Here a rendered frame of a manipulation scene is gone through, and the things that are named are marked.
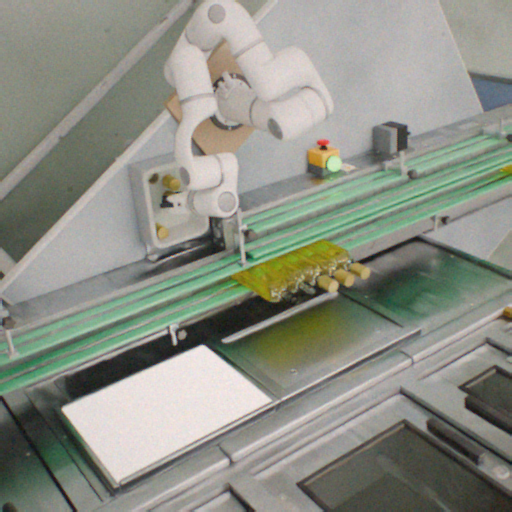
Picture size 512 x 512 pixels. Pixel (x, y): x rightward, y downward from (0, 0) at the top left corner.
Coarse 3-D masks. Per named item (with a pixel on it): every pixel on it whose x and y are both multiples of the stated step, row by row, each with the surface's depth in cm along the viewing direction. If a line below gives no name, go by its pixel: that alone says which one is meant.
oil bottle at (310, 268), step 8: (280, 256) 201; (288, 256) 200; (296, 256) 200; (296, 264) 196; (304, 264) 195; (312, 264) 195; (304, 272) 193; (312, 272) 193; (320, 272) 194; (312, 280) 193
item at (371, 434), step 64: (384, 256) 237; (448, 256) 233; (192, 320) 210; (448, 320) 198; (64, 384) 185; (384, 384) 175; (448, 384) 176; (0, 448) 166; (64, 448) 164; (256, 448) 157; (320, 448) 159; (384, 448) 158; (448, 448) 156
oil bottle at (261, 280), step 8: (256, 264) 198; (240, 272) 198; (248, 272) 195; (256, 272) 194; (264, 272) 194; (272, 272) 193; (240, 280) 200; (248, 280) 196; (256, 280) 192; (264, 280) 190; (272, 280) 189; (280, 280) 189; (256, 288) 193; (264, 288) 190; (272, 288) 187; (280, 288) 187; (264, 296) 191; (272, 296) 188
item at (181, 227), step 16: (144, 176) 182; (160, 176) 192; (176, 176) 195; (160, 192) 194; (160, 208) 195; (176, 224) 200; (192, 224) 200; (208, 224) 198; (160, 240) 193; (176, 240) 193
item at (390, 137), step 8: (376, 128) 233; (384, 128) 231; (392, 128) 230; (400, 128) 230; (376, 136) 234; (384, 136) 231; (392, 136) 229; (400, 136) 232; (376, 144) 235; (384, 144) 232; (392, 144) 231; (400, 144) 233; (392, 152) 232
